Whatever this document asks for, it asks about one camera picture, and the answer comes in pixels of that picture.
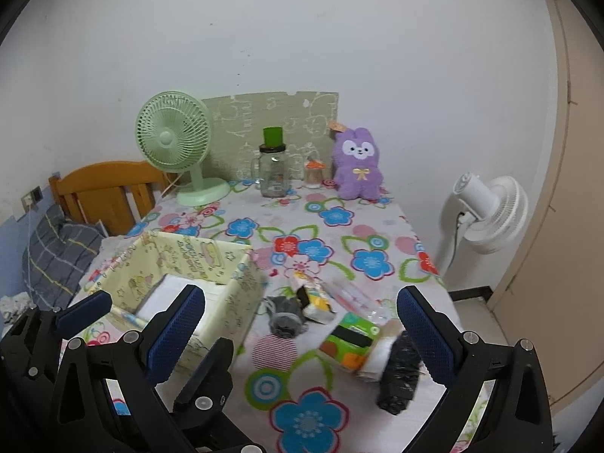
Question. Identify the grey plaid pillow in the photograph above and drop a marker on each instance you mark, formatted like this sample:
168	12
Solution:
56	255

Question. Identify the grey sock bundle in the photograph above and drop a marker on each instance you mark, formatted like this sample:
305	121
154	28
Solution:
283	316

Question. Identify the wall outlet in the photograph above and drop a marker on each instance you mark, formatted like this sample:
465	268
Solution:
30	197

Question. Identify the green desk fan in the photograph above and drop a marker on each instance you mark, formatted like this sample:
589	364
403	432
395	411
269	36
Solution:
172	137

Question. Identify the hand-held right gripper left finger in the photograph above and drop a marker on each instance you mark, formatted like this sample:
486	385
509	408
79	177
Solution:
174	335

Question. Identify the beige door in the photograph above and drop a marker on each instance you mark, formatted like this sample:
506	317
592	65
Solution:
557	198

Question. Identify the white crumpled cloth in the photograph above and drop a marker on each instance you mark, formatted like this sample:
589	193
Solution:
12	304

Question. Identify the white towel roll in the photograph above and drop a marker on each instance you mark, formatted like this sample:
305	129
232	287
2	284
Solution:
377	354

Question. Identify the purple plush rabbit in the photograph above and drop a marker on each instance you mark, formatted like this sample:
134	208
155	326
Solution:
358	165

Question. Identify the clear pink plastic packet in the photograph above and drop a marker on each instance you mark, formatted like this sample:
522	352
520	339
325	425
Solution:
349	295

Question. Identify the yellow printed fabric box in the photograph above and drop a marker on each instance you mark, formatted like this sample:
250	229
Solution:
236	288

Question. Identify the white folded cloth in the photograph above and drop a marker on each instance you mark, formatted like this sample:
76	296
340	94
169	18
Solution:
174	292

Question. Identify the black speckled cloth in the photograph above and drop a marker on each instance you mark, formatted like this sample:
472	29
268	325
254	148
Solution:
401	377

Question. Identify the small jar orange lid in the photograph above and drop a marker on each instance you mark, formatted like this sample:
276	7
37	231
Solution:
314	172

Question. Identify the green orange tissue packet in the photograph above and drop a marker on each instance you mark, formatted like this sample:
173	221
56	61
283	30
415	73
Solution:
351	339

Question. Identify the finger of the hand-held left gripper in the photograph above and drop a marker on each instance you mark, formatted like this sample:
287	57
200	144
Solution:
85	314
207	373

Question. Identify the glass jar black lid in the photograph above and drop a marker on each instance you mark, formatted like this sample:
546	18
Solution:
272	170

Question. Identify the white standing fan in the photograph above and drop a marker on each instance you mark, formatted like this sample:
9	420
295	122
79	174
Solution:
490	212

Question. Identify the green patterned board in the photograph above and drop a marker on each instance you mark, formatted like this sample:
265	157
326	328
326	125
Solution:
264	108

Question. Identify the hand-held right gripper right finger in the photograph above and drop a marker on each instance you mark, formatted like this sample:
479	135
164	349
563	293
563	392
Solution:
424	335

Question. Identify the wooden chair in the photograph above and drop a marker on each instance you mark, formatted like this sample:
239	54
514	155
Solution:
108	188

